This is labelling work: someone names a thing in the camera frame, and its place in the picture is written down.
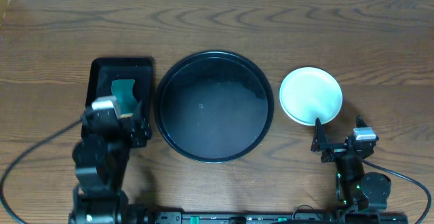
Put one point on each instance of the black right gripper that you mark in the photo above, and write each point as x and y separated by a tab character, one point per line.
320	144

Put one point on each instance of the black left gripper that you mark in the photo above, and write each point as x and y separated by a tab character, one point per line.
134	127

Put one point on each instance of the green yellow sponge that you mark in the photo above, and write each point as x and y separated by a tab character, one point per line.
123	91

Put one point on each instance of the green plate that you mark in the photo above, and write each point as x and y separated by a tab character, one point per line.
310	93

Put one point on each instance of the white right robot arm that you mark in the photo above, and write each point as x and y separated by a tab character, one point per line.
361	192

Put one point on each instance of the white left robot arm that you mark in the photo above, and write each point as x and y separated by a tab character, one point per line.
100	163

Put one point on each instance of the round black tray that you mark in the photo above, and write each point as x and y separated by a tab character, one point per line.
214	106

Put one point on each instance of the black rectangular mat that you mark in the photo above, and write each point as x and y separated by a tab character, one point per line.
106	70

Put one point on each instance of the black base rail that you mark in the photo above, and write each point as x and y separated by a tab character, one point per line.
299	217

